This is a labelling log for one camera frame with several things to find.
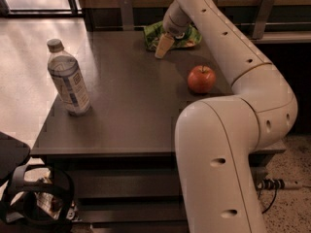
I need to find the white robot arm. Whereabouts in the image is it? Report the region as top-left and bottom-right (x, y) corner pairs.
(163, 0), (297, 233)

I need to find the white power strip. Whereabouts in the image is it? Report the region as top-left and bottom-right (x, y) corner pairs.
(256, 178), (303, 191)

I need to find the right metal bracket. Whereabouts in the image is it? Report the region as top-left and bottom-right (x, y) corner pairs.
(251, 0), (275, 40)

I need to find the grey drawer cabinet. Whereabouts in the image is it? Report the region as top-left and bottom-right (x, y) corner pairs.
(29, 29), (287, 233)

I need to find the clear blue-label plastic bottle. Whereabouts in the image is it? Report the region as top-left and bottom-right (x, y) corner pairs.
(47, 39), (90, 117)

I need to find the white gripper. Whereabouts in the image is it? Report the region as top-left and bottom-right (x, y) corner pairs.
(155, 0), (191, 59)

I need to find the metal bracket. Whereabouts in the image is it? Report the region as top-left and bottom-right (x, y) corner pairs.
(251, 0), (275, 40)
(119, 0), (134, 31)

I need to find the black cable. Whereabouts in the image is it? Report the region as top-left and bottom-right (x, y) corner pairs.
(258, 187), (278, 216)

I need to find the red apple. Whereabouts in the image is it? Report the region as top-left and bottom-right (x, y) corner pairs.
(188, 65), (216, 94)

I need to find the left metal bracket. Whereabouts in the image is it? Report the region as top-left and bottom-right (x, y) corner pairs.
(119, 0), (134, 31)

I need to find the green rice chip bag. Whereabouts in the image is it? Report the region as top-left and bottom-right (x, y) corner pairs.
(143, 21), (202, 51)

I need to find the black office chair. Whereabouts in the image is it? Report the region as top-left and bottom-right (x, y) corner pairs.
(0, 132), (74, 233)

